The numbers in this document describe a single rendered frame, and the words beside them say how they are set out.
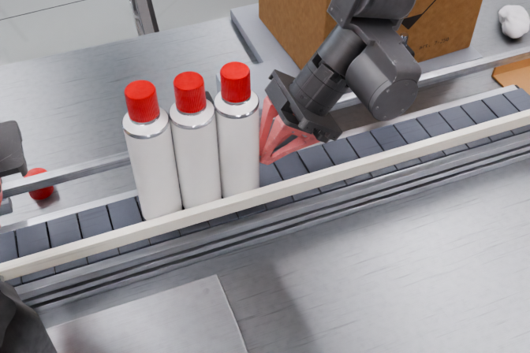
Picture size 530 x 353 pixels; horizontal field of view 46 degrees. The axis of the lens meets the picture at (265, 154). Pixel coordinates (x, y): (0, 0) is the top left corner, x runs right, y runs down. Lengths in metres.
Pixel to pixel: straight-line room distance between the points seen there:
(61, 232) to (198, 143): 0.22
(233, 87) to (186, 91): 0.05
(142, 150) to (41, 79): 0.47
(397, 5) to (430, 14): 0.36
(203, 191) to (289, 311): 0.18
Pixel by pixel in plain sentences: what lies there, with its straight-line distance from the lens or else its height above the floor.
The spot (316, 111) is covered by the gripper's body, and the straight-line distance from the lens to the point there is 0.74.
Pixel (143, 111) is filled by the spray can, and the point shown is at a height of 1.07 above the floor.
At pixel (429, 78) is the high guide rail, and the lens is 0.90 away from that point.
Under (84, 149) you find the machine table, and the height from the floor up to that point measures 0.83.
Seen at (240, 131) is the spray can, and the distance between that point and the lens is 0.71.
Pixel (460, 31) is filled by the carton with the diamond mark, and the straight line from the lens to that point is 1.13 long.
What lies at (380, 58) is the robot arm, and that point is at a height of 1.11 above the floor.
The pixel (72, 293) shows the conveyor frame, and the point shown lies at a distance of 0.82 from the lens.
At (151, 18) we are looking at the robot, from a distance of 1.77.
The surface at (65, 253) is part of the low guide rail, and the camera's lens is 0.76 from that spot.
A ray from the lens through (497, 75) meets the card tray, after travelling 1.15.
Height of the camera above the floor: 1.51
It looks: 46 degrees down
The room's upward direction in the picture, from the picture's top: straight up
